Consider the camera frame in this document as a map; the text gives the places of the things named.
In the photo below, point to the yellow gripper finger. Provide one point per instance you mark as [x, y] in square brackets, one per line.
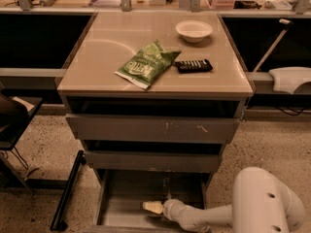
[153, 206]

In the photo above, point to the clear plastic water bottle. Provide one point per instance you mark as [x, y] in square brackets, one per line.
[166, 188]

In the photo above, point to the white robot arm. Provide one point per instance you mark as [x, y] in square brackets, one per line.
[260, 203]

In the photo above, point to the white robot base shell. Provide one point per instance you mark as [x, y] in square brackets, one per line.
[289, 79]

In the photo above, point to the grey open bottom drawer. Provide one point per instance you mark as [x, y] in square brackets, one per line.
[122, 194]

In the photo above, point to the grey middle drawer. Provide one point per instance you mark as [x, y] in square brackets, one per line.
[151, 161]

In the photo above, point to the grey drawer cabinet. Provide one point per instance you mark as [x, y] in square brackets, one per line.
[90, 85]

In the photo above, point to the grey top drawer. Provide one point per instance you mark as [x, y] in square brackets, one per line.
[163, 129]

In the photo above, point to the black metal floor bar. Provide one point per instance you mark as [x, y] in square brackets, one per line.
[58, 224]

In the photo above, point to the green chip bag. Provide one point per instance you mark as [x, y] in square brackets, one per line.
[148, 64]

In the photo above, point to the black snack bar wrapper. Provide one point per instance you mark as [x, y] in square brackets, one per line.
[193, 66]

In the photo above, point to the dark side cart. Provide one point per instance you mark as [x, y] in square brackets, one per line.
[15, 115]

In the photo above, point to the white paper bowl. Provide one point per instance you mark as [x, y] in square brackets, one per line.
[194, 31]

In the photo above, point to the white rod with cap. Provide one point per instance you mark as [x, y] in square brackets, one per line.
[287, 25]

